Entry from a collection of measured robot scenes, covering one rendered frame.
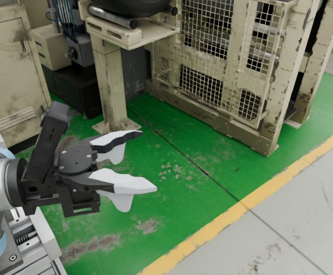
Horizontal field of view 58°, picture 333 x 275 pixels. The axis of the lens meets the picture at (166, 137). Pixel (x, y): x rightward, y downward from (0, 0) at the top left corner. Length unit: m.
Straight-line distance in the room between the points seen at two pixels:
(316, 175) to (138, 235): 1.17
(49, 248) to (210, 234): 0.96
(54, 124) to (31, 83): 1.68
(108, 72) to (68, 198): 1.56
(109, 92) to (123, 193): 1.65
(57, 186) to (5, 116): 1.68
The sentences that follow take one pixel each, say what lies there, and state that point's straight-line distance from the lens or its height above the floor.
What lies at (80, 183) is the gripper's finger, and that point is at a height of 1.08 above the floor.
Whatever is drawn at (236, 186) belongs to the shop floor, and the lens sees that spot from 1.88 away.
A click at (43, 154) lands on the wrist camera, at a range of 0.43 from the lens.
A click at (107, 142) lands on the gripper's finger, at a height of 1.06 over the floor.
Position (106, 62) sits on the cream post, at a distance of 1.94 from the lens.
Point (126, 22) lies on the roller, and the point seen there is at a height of 0.91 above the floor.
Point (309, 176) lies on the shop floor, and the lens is 2.09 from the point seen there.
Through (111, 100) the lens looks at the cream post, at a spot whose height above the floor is 0.30.
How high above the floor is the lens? 1.37
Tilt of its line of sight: 39 degrees down
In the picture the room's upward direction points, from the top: straight up
